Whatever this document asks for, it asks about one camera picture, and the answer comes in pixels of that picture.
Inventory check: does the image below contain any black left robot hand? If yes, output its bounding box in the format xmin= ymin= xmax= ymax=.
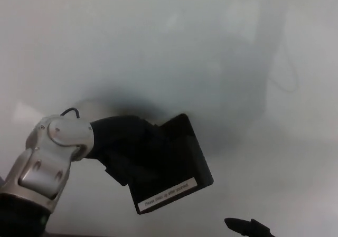
xmin=86 ymin=115 xmax=164 ymax=187

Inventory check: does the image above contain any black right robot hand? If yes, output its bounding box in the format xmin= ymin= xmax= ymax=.
xmin=224 ymin=217 xmax=277 ymax=237

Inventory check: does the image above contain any black magnetic marker holder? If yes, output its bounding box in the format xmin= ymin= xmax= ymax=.
xmin=127 ymin=113 xmax=214 ymax=215

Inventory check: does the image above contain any white whiteboard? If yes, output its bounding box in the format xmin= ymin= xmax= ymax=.
xmin=0 ymin=0 xmax=338 ymax=237

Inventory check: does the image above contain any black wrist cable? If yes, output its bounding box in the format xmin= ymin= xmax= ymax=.
xmin=60 ymin=107 xmax=81 ymax=119

